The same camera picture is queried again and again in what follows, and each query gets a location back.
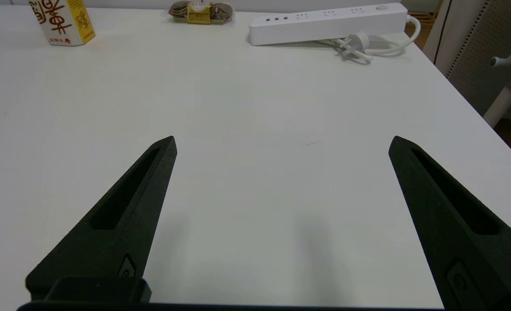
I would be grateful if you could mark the white side table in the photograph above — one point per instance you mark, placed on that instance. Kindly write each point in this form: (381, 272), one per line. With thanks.
(510, 84)

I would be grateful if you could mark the tall yellow chips box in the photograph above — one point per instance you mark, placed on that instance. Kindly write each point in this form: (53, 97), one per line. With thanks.
(64, 21)

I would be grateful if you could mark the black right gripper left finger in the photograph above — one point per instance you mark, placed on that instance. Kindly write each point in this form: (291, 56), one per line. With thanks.
(113, 233)

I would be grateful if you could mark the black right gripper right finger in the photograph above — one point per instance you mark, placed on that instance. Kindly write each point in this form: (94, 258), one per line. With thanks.
(462, 229)

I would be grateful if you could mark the packaged brown snack yellow label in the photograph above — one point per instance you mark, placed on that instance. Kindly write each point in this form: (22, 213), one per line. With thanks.
(200, 12)

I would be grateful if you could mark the white power strip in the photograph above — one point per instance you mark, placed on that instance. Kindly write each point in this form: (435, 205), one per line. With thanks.
(326, 23)

